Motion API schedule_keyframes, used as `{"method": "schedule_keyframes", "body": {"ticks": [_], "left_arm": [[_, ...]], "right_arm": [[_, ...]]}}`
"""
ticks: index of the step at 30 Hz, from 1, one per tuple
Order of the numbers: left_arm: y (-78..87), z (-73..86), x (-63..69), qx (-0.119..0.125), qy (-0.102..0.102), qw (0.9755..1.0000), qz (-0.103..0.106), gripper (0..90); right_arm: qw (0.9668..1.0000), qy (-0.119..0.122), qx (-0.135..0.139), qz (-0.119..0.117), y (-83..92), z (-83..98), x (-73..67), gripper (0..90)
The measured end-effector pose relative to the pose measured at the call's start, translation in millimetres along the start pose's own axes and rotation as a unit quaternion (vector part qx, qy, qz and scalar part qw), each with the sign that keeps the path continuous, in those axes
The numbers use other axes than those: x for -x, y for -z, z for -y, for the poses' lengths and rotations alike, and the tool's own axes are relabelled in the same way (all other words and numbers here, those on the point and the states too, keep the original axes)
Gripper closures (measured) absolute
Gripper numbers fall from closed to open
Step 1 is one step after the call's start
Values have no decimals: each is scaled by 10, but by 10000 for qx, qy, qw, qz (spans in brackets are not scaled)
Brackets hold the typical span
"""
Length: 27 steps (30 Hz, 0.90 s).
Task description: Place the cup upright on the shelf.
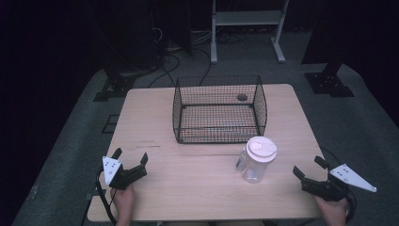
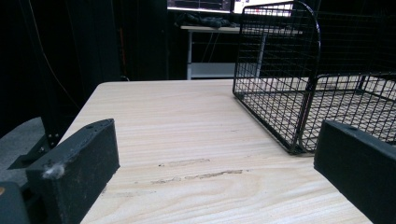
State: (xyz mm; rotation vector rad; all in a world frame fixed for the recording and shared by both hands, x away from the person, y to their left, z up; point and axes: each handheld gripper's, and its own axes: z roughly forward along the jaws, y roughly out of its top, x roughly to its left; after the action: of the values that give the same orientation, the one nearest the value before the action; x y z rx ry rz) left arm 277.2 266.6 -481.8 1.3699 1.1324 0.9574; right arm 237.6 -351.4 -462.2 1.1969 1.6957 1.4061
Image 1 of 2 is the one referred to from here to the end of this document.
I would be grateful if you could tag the black stand base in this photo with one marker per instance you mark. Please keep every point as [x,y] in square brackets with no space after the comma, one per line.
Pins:
[117,86]
[329,83]

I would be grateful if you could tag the person's right hand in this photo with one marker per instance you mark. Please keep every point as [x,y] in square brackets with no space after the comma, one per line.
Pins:
[335,213]

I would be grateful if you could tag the dark round disc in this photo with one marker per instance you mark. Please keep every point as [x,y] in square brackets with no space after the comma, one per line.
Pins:
[242,97]

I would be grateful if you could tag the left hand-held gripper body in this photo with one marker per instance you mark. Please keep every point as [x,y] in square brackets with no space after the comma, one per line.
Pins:
[116,175]

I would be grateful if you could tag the white metal frame stand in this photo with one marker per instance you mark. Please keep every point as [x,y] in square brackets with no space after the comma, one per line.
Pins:
[247,17]

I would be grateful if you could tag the small clear plastic bottle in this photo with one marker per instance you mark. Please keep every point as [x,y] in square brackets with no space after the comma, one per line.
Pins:
[240,161]

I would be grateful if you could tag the person's left hand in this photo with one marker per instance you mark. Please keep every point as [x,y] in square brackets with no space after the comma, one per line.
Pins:
[124,204]

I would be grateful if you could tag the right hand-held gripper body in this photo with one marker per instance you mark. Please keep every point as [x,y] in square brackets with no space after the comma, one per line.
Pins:
[326,190]

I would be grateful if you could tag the clear cup with white lid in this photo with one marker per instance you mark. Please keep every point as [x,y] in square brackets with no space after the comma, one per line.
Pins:
[260,150]

